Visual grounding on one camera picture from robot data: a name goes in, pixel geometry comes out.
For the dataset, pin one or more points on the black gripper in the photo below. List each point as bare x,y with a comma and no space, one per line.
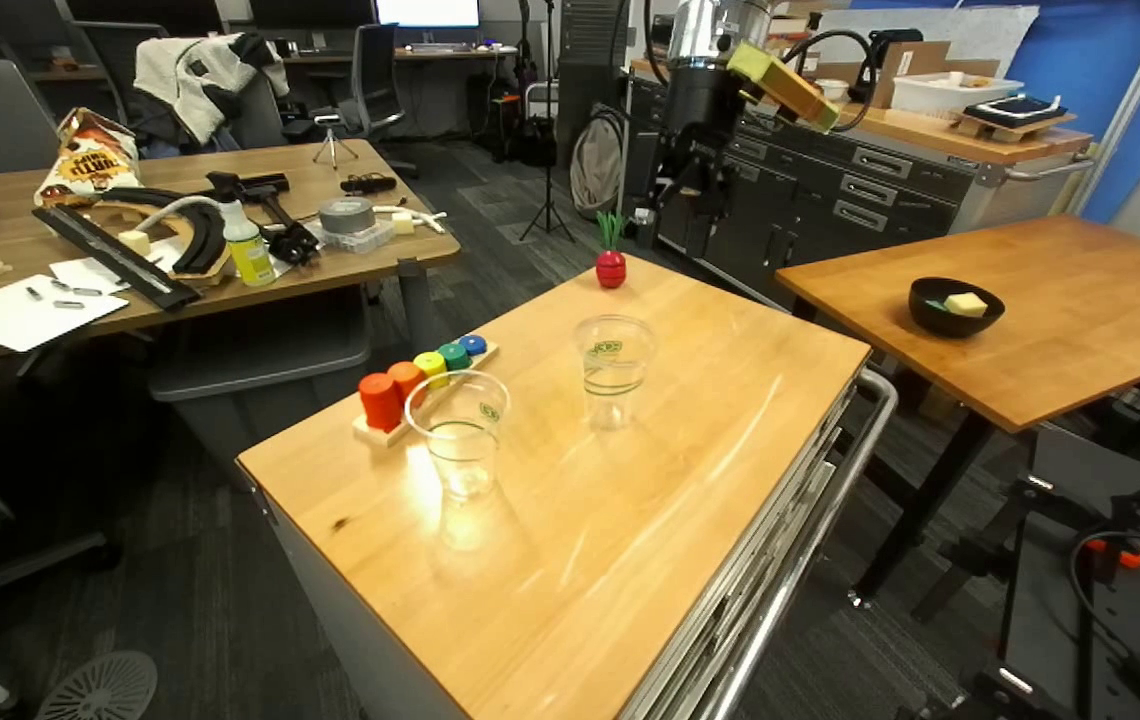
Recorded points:
697,103

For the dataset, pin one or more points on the clear plastic cup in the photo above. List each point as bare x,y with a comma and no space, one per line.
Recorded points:
462,465
613,384

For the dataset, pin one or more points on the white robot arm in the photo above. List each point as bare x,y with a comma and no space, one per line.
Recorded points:
697,31

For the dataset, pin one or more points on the round floor fan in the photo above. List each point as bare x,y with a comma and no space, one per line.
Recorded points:
598,163

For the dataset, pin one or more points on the black tool cabinet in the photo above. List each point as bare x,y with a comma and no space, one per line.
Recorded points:
809,200

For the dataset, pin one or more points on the black tripod stand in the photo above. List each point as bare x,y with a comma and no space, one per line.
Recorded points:
550,132

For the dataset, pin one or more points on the white plastic container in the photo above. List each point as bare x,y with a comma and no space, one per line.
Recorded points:
936,99

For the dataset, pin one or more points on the lit computer monitor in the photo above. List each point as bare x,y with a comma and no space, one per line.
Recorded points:
428,13

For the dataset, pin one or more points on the tablet on wooden block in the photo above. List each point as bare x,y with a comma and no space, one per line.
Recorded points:
1012,115

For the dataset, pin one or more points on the black bowl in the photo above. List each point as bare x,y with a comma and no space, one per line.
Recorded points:
929,316

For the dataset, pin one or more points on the black office chair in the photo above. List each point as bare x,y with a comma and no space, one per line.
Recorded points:
372,75

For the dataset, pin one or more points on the blue toy peg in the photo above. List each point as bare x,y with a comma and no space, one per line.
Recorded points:
473,347

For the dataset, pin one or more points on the yellow food piece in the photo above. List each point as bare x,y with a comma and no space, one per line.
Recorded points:
966,305

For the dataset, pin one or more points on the small black hand tool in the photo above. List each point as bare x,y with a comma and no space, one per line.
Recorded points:
369,182

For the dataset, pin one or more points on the green toy peg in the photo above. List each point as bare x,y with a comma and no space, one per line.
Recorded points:
456,352

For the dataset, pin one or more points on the large wooden conference table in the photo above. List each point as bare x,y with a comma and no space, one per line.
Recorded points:
372,263

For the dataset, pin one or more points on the phone on small tripod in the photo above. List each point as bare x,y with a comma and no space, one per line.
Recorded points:
329,137

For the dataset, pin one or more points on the grey tape roll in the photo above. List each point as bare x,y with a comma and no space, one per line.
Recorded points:
346,219

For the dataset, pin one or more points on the yellow toy peg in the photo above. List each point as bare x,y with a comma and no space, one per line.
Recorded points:
428,366

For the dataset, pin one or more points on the orange toy peg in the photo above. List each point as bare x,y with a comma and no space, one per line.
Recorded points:
407,380

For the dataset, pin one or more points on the small wooden table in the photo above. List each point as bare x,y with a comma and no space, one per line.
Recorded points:
1072,342

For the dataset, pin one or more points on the black pistol shaped tool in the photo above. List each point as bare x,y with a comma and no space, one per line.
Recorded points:
247,185

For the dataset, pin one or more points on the yellow green plastic bottle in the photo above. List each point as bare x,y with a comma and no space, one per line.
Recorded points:
248,256

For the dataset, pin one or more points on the grey chair under table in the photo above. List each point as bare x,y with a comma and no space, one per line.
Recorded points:
260,351

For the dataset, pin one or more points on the white cloth jacket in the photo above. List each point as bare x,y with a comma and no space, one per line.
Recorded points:
195,82

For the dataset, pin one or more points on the long black bar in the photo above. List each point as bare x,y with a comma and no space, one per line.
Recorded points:
113,256

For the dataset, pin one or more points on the white orange snack bag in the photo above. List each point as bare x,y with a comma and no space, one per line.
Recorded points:
88,163

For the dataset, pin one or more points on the orange clamp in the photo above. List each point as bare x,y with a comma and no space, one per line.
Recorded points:
1115,553

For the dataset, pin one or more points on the small white paper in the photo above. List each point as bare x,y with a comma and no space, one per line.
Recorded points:
85,277

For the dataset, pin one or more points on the white paper sheet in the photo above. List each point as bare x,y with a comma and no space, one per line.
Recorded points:
15,323

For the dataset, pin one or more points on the grey round floor plate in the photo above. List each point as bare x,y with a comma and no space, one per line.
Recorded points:
94,686

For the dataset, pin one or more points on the tan wrist camera mount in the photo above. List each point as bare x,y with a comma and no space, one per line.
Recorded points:
783,84

